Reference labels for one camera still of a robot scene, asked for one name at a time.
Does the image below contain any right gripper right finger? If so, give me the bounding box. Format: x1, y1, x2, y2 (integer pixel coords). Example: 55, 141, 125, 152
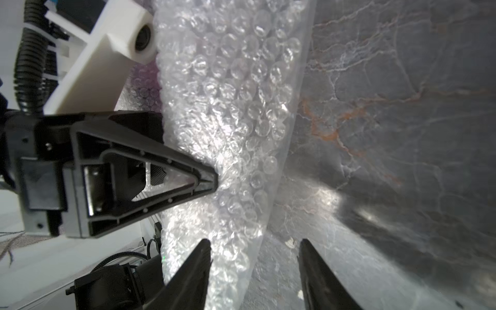
298, 239, 362, 310

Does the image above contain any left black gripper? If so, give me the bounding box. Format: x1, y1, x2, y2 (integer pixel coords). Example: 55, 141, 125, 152
1, 110, 218, 238

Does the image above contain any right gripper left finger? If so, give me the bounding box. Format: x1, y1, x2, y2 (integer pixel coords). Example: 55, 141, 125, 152
145, 239, 213, 310

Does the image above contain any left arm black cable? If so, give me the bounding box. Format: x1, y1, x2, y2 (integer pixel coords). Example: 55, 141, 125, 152
13, 0, 59, 116

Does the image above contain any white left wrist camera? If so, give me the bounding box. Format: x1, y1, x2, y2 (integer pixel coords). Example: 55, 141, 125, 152
43, 1, 156, 115

